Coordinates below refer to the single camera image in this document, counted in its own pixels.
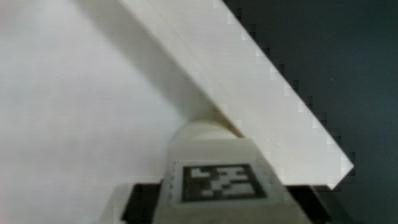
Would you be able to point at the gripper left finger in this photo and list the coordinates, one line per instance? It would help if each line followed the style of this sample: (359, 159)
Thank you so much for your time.
(132, 204)

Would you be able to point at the white square tabletop part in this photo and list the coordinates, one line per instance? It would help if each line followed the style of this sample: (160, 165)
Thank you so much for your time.
(96, 99)

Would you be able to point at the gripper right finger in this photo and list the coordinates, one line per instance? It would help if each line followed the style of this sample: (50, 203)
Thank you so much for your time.
(320, 204)

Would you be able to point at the white leg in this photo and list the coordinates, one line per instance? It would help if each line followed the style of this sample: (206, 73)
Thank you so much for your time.
(220, 188)

